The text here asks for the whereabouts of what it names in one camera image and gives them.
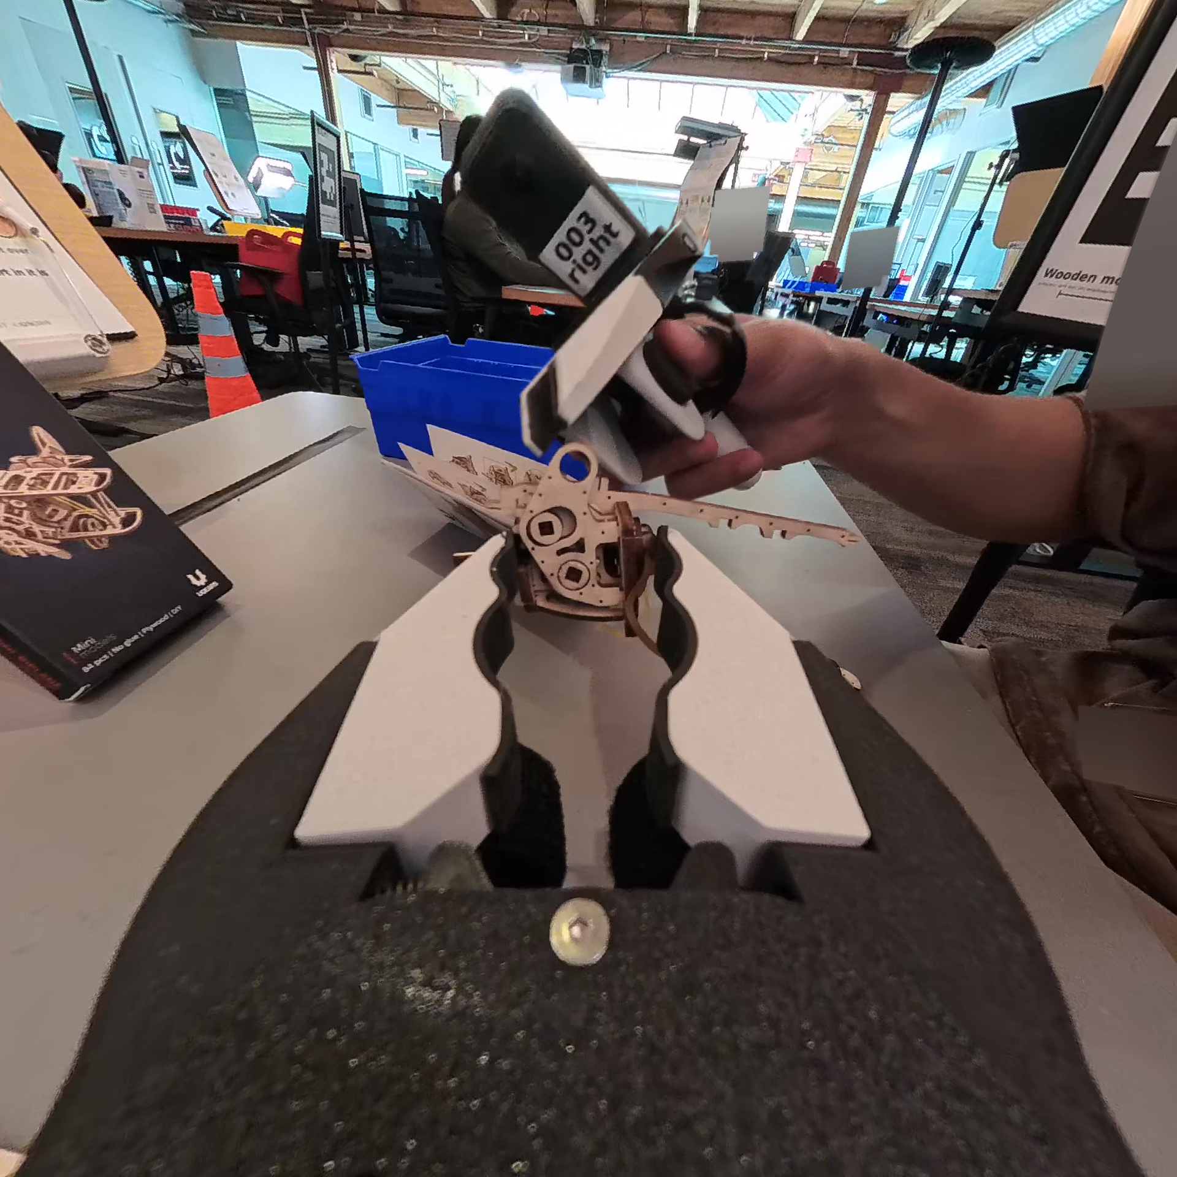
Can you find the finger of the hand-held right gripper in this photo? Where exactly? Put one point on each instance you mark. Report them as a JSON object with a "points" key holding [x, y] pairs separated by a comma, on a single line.
{"points": [[598, 358], [672, 400]]}

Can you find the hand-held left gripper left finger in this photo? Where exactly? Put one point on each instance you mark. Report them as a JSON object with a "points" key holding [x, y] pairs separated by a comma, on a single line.
{"points": [[414, 716]]}

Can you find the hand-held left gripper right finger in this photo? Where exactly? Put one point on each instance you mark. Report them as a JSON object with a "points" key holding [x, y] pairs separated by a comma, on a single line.
{"points": [[754, 726]]}

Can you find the notched wooden strip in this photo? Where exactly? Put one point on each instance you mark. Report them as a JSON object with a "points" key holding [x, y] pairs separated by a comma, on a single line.
{"points": [[735, 519]]}

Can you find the yellow rubber band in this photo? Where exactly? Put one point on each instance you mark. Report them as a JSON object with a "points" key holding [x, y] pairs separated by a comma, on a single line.
{"points": [[648, 634]]}

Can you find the wooden mechanical model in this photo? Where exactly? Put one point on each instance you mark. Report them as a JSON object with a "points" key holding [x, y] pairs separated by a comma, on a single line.
{"points": [[551, 542]]}

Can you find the person's right forearm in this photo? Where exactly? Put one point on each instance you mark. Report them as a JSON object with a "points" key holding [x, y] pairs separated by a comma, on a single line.
{"points": [[985, 459]]}

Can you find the black model kit box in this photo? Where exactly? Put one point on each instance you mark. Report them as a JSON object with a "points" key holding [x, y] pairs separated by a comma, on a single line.
{"points": [[92, 569]]}

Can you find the person's right hand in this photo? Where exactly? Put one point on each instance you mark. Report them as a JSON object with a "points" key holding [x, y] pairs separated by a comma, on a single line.
{"points": [[800, 405]]}

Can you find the ceiling projector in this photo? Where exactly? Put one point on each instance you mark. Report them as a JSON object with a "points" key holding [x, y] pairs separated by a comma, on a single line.
{"points": [[584, 71]]}

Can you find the black office chair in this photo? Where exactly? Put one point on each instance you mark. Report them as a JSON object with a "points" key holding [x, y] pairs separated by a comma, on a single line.
{"points": [[400, 266]]}

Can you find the blue plastic bin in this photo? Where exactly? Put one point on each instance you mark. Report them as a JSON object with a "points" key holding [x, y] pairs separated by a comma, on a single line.
{"points": [[432, 395]]}

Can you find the printed instruction sheet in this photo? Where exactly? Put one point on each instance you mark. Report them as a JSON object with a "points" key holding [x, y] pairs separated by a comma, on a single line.
{"points": [[459, 473]]}

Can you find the black framed tag sign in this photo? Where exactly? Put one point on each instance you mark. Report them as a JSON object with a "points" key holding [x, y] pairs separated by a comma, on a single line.
{"points": [[327, 174]]}

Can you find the red chair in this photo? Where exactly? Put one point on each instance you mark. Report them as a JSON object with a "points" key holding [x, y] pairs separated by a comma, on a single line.
{"points": [[276, 266]]}

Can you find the person's brown jacket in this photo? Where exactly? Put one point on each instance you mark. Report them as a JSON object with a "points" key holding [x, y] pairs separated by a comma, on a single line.
{"points": [[1085, 671]]}

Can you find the orange traffic cone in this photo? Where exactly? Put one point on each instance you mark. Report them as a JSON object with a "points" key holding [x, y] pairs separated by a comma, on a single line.
{"points": [[225, 368]]}

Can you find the black framed white poster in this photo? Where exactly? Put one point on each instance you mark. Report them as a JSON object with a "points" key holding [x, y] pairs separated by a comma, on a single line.
{"points": [[1067, 266]]}

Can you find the black pole stand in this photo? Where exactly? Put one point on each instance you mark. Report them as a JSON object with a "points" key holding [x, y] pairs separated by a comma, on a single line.
{"points": [[948, 52]]}

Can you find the wooden sign board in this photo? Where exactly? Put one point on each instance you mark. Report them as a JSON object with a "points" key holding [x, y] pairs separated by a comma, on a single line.
{"points": [[55, 303]]}

